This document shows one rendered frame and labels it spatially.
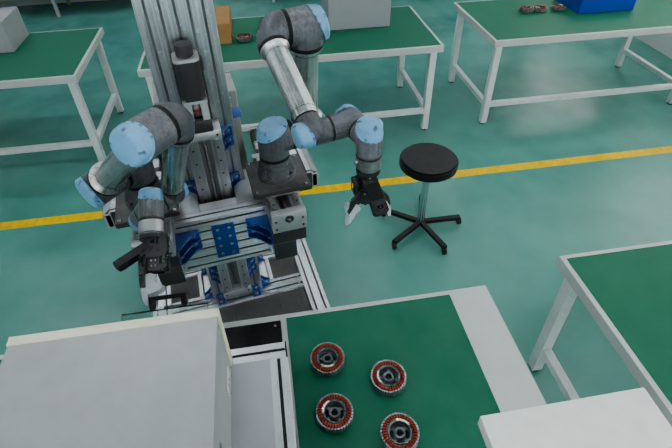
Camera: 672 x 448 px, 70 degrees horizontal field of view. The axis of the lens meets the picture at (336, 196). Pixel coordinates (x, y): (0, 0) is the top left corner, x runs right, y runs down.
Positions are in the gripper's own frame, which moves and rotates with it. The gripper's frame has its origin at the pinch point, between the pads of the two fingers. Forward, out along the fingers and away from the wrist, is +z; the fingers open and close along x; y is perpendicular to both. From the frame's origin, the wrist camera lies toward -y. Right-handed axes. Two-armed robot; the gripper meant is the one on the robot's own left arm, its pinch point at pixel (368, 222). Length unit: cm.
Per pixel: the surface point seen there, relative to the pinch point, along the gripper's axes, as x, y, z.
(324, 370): 22.6, -23.5, 36.7
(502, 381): -31, -42, 41
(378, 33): -98, 240, 40
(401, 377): 0.3, -33.2, 36.7
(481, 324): -36, -21, 41
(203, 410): 53, -55, -16
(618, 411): -27, -75, -5
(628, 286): -97, -24, 40
